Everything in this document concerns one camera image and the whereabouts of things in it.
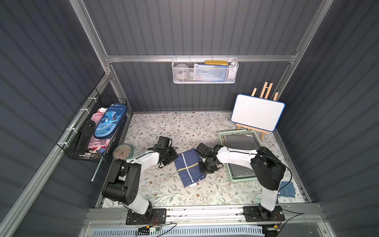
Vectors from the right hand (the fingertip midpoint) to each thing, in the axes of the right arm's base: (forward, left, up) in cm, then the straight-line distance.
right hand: (203, 170), depth 88 cm
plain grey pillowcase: (+17, -25, +6) cm, 31 cm away
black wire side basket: (+19, +59, +34) cm, 71 cm away
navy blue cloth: (+3, +10, -1) cm, 10 cm away
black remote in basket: (+1, +53, +34) cm, 63 cm away
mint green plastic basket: (+25, -29, +6) cm, 39 cm away
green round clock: (+11, +52, +3) cm, 53 cm away
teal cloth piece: (-11, -46, 0) cm, 48 cm away
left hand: (+9, +17, +2) cm, 19 cm away
